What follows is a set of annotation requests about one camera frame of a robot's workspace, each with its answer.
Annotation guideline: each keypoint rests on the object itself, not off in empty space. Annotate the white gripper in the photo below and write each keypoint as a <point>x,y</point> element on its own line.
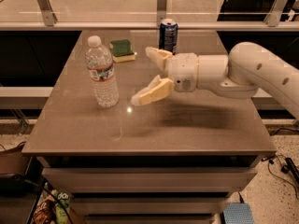
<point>183,71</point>

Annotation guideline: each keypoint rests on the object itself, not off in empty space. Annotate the clear plastic water bottle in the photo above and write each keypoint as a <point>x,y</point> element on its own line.
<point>99,62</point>

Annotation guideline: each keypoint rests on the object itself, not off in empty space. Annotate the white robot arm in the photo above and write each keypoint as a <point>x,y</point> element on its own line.
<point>247,68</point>

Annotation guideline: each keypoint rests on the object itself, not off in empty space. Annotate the blue soda can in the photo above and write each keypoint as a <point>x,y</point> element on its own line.
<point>168,35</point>

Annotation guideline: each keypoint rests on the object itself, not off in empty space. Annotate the green and yellow sponge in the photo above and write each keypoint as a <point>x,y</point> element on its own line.
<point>122,51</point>

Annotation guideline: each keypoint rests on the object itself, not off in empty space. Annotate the black office chair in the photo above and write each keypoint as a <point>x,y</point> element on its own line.
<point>245,10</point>

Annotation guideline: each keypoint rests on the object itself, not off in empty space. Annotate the blue perforated box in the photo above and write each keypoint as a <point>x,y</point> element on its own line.
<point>237,213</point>

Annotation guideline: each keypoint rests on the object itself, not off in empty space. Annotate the snack bags in bin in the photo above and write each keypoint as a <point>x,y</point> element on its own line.
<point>52,208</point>

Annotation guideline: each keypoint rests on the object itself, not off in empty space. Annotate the brown bag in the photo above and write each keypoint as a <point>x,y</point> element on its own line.
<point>12,162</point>

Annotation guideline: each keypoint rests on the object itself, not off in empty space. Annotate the middle metal railing post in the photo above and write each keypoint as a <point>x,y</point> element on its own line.
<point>161,10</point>

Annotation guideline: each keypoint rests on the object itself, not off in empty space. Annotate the metal railing post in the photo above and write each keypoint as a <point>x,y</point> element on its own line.
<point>273,17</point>
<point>161,10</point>
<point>48,15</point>

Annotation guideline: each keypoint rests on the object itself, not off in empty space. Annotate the left metal railing post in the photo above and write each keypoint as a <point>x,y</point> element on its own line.
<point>48,15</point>

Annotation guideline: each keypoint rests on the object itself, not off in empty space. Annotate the right metal railing post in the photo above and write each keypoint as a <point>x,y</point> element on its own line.
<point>273,17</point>

